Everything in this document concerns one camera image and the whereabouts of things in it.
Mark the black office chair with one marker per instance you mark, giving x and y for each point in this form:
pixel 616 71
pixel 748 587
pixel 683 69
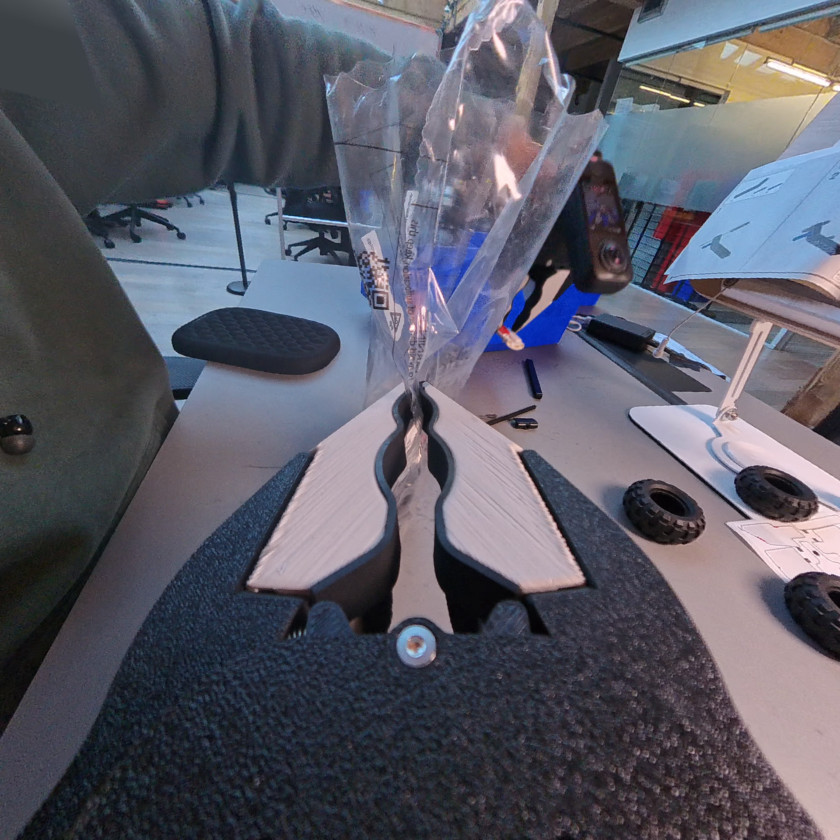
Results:
pixel 315 230
pixel 131 217

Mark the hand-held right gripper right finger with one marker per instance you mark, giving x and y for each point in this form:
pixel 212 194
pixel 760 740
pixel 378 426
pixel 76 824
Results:
pixel 505 519

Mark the long dark toy axle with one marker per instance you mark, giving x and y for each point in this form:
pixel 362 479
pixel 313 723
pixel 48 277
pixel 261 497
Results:
pixel 532 378

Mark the instruction booklet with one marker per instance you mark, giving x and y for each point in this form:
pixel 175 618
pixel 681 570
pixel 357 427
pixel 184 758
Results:
pixel 775 223

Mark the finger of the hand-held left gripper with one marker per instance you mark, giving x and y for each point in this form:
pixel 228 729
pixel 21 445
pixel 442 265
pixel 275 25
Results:
pixel 551 295

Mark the thin grey toy axle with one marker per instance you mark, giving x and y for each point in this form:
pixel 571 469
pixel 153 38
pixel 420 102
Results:
pixel 505 416

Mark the person's left forearm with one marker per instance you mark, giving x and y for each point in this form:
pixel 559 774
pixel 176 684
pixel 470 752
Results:
pixel 171 79

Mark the person's torso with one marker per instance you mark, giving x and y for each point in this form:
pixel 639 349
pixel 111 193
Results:
pixel 66 460

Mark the small grey toy connector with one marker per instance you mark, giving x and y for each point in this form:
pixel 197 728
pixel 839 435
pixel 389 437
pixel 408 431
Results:
pixel 525 424

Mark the white sticker sheet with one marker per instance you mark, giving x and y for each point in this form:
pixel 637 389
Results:
pixel 788 545

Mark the large clear plastic bag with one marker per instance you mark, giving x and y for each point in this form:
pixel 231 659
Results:
pixel 460 171

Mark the blue storage bin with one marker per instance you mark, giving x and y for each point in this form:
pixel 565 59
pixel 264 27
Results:
pixel 578 315

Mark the black power adapter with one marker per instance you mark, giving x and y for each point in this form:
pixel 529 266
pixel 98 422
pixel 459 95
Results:
pixel 620 331

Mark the white stand base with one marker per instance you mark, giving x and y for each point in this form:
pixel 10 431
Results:
pixel 683 440

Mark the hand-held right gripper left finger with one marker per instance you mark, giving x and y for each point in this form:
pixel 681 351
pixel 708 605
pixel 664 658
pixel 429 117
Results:
pixel 322 519

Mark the black toy tire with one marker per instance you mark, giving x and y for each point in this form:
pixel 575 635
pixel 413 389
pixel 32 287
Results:
pixel 751 502
pixel 639 519
pixel 798 617

